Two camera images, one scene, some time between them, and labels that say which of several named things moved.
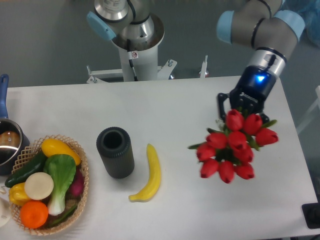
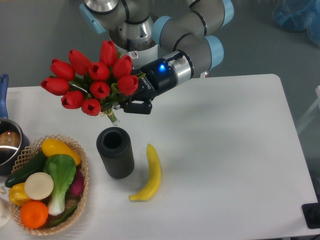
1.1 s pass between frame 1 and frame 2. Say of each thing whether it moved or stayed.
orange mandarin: stayed
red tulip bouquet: moved
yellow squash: stayed
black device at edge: stayed
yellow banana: stayed
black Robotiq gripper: moved
